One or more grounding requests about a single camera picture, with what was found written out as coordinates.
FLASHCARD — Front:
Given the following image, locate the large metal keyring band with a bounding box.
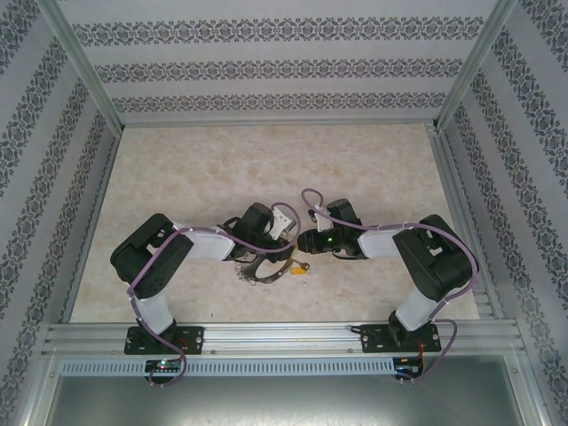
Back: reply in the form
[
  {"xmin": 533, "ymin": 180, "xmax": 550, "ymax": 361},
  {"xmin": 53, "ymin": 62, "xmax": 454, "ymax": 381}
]
[{"xmin": 233, "ymin": 259, "xmax": 292, "ymax": 285}]

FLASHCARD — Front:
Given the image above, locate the grey sheet metal tray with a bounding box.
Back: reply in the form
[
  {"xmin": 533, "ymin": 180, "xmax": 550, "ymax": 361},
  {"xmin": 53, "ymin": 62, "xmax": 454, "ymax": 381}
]
[{"xmin": 43, "ymin": 375, "xmax": 549, "ymax": 426}]

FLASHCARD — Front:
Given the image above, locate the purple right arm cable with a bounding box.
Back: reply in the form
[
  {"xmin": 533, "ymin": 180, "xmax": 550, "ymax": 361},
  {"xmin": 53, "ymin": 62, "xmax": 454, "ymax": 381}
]
[{"xmin": 301, "ymin": 188, "xmax": 479, "ymax": 385}]

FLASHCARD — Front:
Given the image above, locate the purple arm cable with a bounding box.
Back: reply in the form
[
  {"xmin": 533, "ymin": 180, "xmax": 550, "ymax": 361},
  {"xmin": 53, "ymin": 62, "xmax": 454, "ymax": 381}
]
[
  {"xmin": 127, "ymin": 201, "xmax": 296, "ymax": 388},
  {"xmin": 301, "ymin": 188, "xmax": 479, "ymax": 385}
]

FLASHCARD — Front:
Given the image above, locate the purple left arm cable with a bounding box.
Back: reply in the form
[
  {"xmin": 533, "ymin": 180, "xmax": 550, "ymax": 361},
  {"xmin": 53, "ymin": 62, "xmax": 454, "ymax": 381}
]
[{"xmin": 127, "ymin": 201, "xmax": 296, "ymax": 388}]

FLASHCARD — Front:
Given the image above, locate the aluminium mounting rail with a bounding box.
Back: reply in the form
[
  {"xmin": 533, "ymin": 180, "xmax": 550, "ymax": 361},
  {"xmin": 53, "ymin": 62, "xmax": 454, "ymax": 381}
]
[{"xmin": 43, "ymin": 322, "xmax": 523, "ymax": 356}]

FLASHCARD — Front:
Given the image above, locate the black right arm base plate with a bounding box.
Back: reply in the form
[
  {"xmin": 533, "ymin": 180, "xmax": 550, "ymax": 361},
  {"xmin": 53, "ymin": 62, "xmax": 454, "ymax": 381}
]
[{"xmin": 361, "ymin": 323, "xmax": 442, "ymax": 355}]

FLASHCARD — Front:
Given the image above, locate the aluminium table back rail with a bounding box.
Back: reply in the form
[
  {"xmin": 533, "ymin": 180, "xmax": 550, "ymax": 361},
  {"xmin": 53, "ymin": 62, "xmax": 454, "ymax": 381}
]
[{"xmin": 118, "ymin": 118, "xmax": 440, "ymax": 130}]

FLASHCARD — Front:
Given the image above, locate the slotted grey cable duct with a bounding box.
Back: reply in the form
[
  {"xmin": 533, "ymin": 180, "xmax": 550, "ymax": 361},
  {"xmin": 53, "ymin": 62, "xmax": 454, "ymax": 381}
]
[{"xmin": 59, "ymin": 358, "xmax": 397, "ymax": 376}]

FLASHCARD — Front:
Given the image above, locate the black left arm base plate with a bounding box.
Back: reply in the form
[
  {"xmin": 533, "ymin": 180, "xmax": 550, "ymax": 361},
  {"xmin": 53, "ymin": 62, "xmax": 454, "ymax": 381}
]
[{"xmin": 125, "ymin": 326, "xmax": 206, "ymax": 356}]

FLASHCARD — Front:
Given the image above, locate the aluminium table side rail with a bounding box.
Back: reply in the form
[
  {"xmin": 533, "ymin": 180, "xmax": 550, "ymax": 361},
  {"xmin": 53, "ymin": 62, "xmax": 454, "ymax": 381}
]
[
  {"xmin": 425, "ymin": 123, "xmax": 497, "ymax": 320},
  {"xmin": 59, "ymin": 126, "xmax": 125, "ymax": 324}
]

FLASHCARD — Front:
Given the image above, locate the aluminium upright post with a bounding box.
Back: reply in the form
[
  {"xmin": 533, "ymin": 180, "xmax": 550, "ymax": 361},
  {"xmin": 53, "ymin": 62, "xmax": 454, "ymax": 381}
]
[
  {"xmin": 433, "ymin": 0, "xmax": 520, "ymax": 133},
  {"xmin": 37, "ymin": 0, "xmax": 125, "ymax": 132}
]

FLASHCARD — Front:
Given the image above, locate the aluminium lower frame bar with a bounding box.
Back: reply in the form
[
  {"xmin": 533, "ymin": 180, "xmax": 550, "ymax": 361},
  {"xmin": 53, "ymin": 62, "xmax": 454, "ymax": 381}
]
[
  {"xmin": 17, "ymin": 350, "xmax": 61, "ymax": 426},
  {"xmin": 509, "ymin": 354, "xmax": 560, "ymax": 426}
]

